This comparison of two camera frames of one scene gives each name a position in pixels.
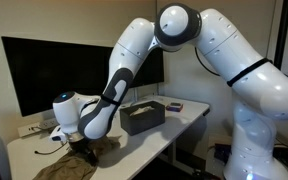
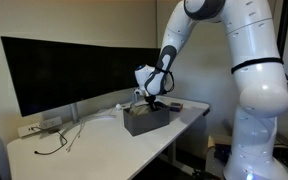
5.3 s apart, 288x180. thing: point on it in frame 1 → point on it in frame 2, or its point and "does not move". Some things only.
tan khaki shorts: x=70 y=167 → x=138 y=110
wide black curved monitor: x=43 y=69 does not move
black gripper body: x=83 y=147 → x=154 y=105
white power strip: x=24 y=131 does not move
